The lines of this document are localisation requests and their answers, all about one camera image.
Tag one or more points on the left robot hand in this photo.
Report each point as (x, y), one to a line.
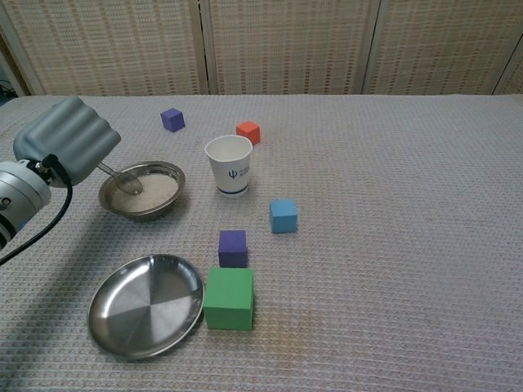
(69, 136)

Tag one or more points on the metal spoon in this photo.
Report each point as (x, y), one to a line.
(130, 184)

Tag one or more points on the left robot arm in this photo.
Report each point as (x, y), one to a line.
(18, 196)

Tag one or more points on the steel bowl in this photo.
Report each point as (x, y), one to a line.
(107, 200)

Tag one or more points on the white paper cup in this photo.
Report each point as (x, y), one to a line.
(231, 173)

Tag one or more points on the steel plate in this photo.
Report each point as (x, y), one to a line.
(147, 306)

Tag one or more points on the small purple foam cube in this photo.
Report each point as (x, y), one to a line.
(172, 120)

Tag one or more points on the orange foam cube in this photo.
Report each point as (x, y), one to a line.
(248, 132)

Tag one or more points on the large purple foam cube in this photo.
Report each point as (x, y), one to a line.
(233, 249)

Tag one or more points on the green foam cube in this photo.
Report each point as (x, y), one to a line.
(229, 299)

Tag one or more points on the blue foam cube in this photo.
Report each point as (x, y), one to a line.
(283, 216)

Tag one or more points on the bamboo folding screen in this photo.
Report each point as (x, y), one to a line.
(286, 45)

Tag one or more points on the woven grey tablecloth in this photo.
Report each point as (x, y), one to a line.
(367, 245)

